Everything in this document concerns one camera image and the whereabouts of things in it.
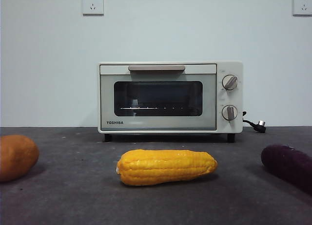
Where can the purple eggplant with green stem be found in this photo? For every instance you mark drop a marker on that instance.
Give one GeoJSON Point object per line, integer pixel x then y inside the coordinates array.
{"type": "Point", "coordinates": [287, 164]}

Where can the beige oven knob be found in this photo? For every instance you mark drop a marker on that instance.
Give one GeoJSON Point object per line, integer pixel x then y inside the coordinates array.
{"type": "Point", "coordinates": [230, 82]}
{"type": "Point", "coordinates": [229, 112]}

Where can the white Toshiba toaster oven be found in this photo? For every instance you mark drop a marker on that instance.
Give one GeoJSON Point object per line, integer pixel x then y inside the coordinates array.
{"type": "Point", "coordinates": [231, 98]}

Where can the yellow corn cob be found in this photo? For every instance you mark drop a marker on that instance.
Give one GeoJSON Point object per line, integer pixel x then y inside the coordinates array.
{"type": "Point", "coordinates": [165, 167]}

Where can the brown potato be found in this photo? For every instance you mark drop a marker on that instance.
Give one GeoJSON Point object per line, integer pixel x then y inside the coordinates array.
{"type": "Point", "coordinates": [17, 158]}

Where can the white wall socket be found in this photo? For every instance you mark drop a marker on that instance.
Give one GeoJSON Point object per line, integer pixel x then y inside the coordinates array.
{"type": "Point", "coordinates": [93, 4]}
{"type": "Point", "coordinates": [302, 4]}

